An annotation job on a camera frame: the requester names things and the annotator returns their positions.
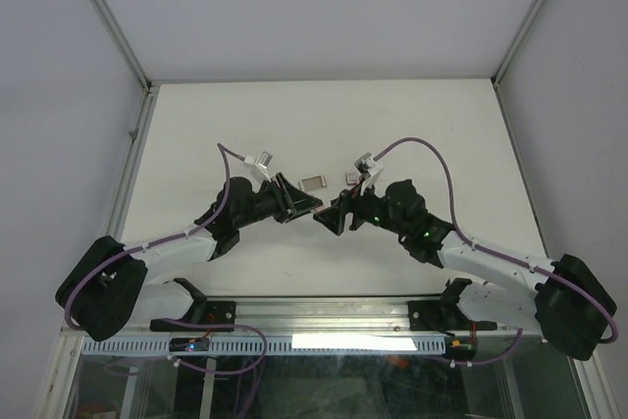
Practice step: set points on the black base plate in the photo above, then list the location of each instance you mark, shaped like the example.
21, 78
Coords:
203, 315
427, 315

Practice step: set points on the white slotted cable duct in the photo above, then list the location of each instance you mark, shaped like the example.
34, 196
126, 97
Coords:
430, 345

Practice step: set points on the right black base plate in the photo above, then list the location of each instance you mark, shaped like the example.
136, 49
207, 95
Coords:
427, 315

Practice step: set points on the red white staple box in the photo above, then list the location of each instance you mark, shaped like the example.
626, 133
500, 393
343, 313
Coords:
352, 178

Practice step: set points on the aluminium mounting rail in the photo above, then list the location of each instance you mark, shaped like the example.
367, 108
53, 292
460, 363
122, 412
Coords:
274, 314

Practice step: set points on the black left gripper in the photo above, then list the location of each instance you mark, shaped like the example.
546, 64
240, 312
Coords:
290, 201

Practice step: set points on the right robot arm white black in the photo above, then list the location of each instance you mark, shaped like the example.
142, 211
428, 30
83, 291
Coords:
559, 299

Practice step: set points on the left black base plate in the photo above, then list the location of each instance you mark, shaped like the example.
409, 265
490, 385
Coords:
203, 315

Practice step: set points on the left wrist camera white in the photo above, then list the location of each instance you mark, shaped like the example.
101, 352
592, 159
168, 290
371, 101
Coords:
259, 166

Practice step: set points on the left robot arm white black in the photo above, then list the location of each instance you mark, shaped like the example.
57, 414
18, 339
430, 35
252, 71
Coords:
114, 284

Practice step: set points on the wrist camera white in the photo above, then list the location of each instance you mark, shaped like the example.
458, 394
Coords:
369, 169
259, 166

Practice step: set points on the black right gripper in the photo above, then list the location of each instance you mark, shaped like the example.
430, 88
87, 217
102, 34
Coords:
348, 201

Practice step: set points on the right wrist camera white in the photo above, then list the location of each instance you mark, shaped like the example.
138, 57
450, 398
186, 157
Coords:
369, 169

